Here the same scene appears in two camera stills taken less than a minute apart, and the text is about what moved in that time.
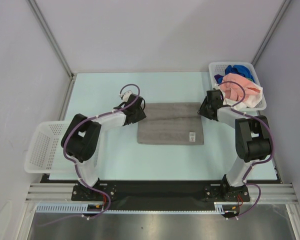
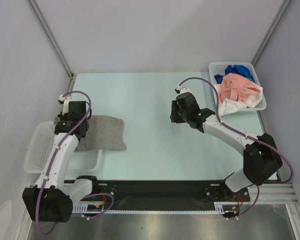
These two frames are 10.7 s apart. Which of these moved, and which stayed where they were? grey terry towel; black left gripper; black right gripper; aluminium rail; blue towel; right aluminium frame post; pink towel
Moved: black left gripper; grey terry towel; black right gripper
Stayed: blue towel; right aluminium frame post; aluminium rail; pink towel
